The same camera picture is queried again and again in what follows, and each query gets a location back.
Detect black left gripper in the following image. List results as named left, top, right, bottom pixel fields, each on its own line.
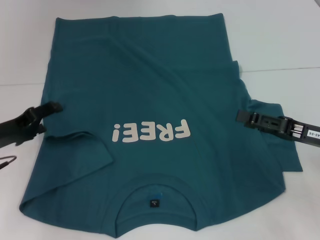
left=0, top=100, right=64, bottom=150

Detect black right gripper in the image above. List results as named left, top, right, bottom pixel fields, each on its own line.
left=235, top=109, right=320, bottom=147

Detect teal t-shirt with FREE print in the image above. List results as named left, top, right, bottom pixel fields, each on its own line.
left=17, top=13, right=304, bottom=238

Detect dark red left gripper cable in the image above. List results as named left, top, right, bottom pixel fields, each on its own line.
left=0, top=155, right=18, bottom=171

